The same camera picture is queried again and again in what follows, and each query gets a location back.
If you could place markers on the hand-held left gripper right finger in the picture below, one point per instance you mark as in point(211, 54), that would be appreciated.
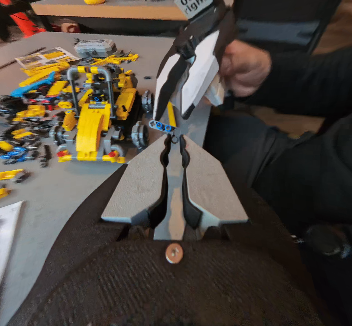
point(214, 188)

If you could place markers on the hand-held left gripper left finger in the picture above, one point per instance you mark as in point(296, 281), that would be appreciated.
point(137, 188)

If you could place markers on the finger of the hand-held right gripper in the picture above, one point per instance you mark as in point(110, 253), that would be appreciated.
point(200, 70)
point(165, 75)

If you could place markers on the thin yellow brick beam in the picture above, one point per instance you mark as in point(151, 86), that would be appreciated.
point(171, 114)

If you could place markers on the grey beam with blue pins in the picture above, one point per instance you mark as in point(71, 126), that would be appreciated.
point(162, 126)

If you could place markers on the person's right forearm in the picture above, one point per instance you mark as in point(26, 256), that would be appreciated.
point(302, 83)

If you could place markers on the person's right hand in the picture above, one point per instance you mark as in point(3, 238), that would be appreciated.
point(247, 67)

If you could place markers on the person's black clothed body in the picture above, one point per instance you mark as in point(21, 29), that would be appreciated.
point(275, 166)

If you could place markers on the grey battery box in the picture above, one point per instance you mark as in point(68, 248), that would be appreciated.
point(93, 48)

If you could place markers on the yellow toy brick vehicle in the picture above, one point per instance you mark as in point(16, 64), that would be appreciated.
point(88, 127)

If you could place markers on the yellow and black leaflet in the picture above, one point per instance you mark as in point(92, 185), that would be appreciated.
point(38, 57)

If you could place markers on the pile of loose brick parts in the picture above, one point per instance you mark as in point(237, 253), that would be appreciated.
point(27, 111)

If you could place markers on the building instruction booklet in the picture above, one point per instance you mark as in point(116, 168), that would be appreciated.
point(7, 235)

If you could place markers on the blue curved brick panel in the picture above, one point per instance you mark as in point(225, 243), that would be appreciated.
point(24, 90)

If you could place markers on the orange object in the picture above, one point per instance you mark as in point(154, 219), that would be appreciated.
point(24, 24)

